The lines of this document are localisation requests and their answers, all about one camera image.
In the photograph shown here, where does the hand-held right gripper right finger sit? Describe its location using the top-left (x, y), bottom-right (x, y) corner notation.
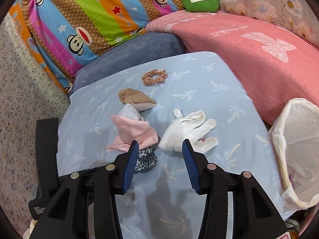
top-left (182, 139), bottom-right (288, 239)

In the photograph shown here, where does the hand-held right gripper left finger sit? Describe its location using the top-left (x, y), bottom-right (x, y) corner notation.
top-left (29, 140), bottom-right (139, 239)

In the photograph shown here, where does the beige sock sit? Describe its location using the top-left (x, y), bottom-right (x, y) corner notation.
top-left (118, 88), bottom-right (157, 112)

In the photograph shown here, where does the brown patterned scrunchie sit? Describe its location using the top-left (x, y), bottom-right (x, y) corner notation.
top-left (142, 70), bottom-right (168, 86)

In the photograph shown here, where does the light blue tablecloth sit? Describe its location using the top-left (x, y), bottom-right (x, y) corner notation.
top-left (56, 51), bottom-right (285, 239)

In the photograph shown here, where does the bin with white plastic liner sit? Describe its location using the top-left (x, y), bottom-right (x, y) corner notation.
top-left (269, 98), bottom-right (319, 210)

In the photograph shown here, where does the leopard print scrunchie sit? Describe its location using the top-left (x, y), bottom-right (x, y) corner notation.
top-left (133, 136), bottom-right (159, 174)

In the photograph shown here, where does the striped cartoon printed quilt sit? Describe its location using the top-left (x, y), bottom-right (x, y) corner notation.
top-left (9, 0), bottom-right (186, 94)

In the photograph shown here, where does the green round cushion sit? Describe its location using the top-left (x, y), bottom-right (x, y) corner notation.
top-left (181, 0), bottom-right (220, 13)

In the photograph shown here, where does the blue-grey sofa cushion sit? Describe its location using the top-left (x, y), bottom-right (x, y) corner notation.
top-left (68, 31), bottom-right (187, 96)

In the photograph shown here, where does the pink and white cloth piece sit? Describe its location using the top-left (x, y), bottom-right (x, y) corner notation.
top-left (106, 103), bottom-right (161, 153)

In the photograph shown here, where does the white glove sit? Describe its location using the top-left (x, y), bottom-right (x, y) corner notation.
top-left (158, 109), bottom-right (218, 154)

